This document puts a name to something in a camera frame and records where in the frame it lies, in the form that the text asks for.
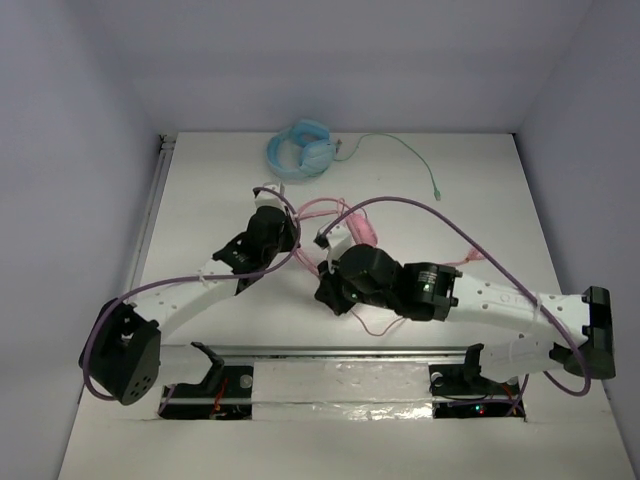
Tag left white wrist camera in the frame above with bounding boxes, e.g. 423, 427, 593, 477
253, 182, 287, 211

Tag blue headphones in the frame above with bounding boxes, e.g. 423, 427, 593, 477
266, 119, 337, 182

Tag pink headphone cable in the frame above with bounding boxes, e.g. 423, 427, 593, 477
293, 197, 484, 337

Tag aluminium rail left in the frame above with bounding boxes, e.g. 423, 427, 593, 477
124, 134, 177, 292

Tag aluminium rail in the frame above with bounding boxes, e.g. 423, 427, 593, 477
124, 134, 177, 292
208, 345, 466, 358

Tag aluminium rail front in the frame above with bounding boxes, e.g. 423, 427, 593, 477
208, 345, 466, 358

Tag pink headphones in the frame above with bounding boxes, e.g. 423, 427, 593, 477
345, 213, 378, 247

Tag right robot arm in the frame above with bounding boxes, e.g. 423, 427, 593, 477
315, 244, 616, 393

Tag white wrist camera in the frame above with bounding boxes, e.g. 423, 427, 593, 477
317, 224, 355, 274
253, 182, 287, 211

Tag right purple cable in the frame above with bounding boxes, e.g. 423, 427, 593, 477
319, 196, 592, 397

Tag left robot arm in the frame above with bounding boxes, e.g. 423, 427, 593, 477
79, 206, 300, 406

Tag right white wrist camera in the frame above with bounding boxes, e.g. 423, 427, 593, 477
317, 224, 355, 274

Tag purple cable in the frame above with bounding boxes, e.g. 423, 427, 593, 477
79, 185, 302, 401
319, 196, 592, 397

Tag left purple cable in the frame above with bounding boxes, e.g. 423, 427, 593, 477
79, 185, 302, 401

